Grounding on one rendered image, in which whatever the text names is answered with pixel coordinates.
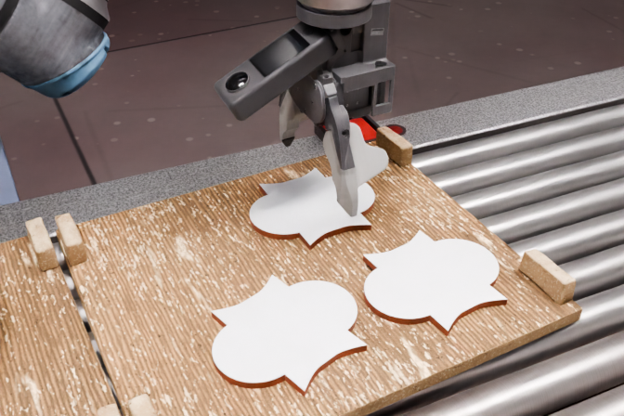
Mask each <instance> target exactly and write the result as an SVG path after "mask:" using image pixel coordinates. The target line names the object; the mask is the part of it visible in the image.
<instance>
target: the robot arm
mask: <svg viewBox="0 0 624 416"><path fill-rule="evenodd" d="M108 1H109V0H0V72H2V73H4V74H6V75H7V76H9V77H11V78H13V79H14V80H16V81H18V82H20V83H21V84H22V85H23V86H24V87H26V88H31V89H33V90H35V91H37V92H39V93H41V94H43V95H44V96H46V97H49V98H63V97H66V96H68V95H70V94H71V93H73V92H75V91H77V90H78V89H80V88H81V87H82V86H83V85H85V84H86V83H87V82H88V81H89V80H90V79H91V78H92V77H93V76H94V74H95V73H96V72H97V71H98V69H99V68H100V66H101V65H102V63H103V62H104V60H105V58H106V57H107V52H108V51H109V49H110V39H109V37H108V36H107V34H106V33H105V32H103V31H104V29H105V27H106V26H107V24H108V23H109V21H110V16H109V12H108V8H107V2H108ZM389 13H390V1H389V0H296V16H297V18H298V19H299V20H300V22H299V23H297V24H296V25H295V26H293V27H292V28H291V29H290V30H289V31H287V32H285V33H284V34H283V35H281V36H280V37H278V38H277V39H276V40H274V41H273V42H271V43H270V44H269V45H267V46H266V47H264V48H263V49H261V50H260V51H259V52H257V53H256V54H254V55H253V56H252V57H250V58H248V59H247V60H246V61H244V62H243V63H242V64H241V65H240V66H238V67H237V68H235V69H234V70H233V71H231V72H229V73H228V74H227V75H225V76H224V77H222V78H221V79H220V80H218V81H217V82H216V83H215V84H214V90H215V92H216V93H217V95H218V96H220V98H221V99H222V101H223V102H224V103H225V105H226V106H227V107H228V109H229V110H230V111H231V113H232V114H233V115H234V116H235V118H236V119H237V120H239V121H244V120H246V119H247V118H249V117H250V116H251V115H253V114H254V113H256V112H257V111H259V110H260V109H261V108H263V107H264V106H265V105H266V104H267V103H269V102H270V101H272V100H273V99H274V98H276V97H277V96H279V107H280V109H279V136H280V140H281V141H282V143H283V144H284V145H285V146H286V147H289V146H291V144H292V143H293V140H294V134H295V130H296V129H297V128H299V123H300V122H302V121H304V120H306V119H308V118H309V119H310V120H311V121H312V122H313V123H314V125H315V126H316V127H318V126H322V125H325V129H326V130H327V131H326V133H325V136H324V138H323V147H324V150H325V154H326V156H327V158H328V160H329V162H330V165H331V174H332V181H333V183H334V186H335V188H336V194H337V199H336V200H337V202H338V203H339V204H340V205H341V206H342V207H343V209H344V210H345V211H346V212H347V213H348V214H349V215H350V216H351V217H353V216H357V215H358V188H359V187H360V186H361V185H363V184H364V183H366V182H367V181H369V180H370V179H372V178H373V177H375V176H377V175H378V174H380V173H381V172H382V171H383V170H384V169H385V168H386V167H387V165H388V156H387V153H386V151H385V150H384V149H380V148H376V147H373V146H369V145H367V144H366V143H365V141H364V139H363V135H362V133H361V130H360V128H359V127H358V125H357V124H355V123H350V121H349V118H351V117H352V118H353V119H355V118H358V117H362V116H366V115H369V114H371V116H372V117H374V116H377V115H381V114H385V113H387V112H391V111H392V103H393V92H394V81H395V70H396V65H394V64H393V63H392V62H390V61H389V60H388V59H387V58H386V50H387V37H388V25H389ZM387 80H390V81H389V92H388V102H384V94H385V82H386V81H387Z"/></svg>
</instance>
